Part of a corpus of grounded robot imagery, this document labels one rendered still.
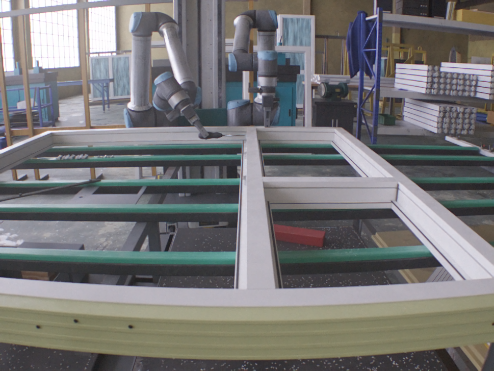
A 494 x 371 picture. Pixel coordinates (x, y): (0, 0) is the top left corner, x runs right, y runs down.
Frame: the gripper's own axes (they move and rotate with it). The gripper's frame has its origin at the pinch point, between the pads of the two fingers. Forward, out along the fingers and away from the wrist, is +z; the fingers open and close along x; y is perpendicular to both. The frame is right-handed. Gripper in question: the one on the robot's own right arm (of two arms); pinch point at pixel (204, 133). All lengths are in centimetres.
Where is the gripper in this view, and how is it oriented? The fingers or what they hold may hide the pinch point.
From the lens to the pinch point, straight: 176.9
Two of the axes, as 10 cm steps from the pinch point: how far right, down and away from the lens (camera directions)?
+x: 0.0, 0.3, 10.0
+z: 6.0, 8.0, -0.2
